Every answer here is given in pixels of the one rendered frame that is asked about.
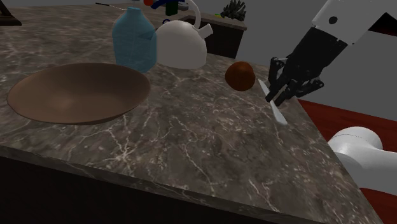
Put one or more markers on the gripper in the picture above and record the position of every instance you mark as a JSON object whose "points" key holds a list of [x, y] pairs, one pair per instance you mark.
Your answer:
{"points": [[313, 56]]}

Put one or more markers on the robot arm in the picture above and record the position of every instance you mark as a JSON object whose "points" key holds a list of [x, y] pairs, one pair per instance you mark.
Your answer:
{"points": [[356, 21]]}

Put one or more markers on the white knife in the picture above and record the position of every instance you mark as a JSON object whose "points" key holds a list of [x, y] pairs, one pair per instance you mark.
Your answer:
{"points": [[279, 116]]}

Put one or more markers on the brown round fruit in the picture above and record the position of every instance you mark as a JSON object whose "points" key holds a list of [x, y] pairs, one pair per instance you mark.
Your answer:
{"points": [[239, 76]]}

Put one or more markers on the red robot stand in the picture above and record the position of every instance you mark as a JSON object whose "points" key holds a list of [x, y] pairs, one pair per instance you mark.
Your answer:
{"points": [[335, 119]]}

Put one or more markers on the white kettle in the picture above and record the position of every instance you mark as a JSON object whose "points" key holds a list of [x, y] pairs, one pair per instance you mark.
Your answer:
{"points": [[181, 46]]}

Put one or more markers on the blue bottle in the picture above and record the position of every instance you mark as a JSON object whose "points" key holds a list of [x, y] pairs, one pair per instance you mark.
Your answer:
{"points": [[133, 43]]}

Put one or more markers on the brown shallow bowl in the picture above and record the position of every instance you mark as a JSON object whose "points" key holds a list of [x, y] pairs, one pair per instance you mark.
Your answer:
{"points": [[77, 93]]}

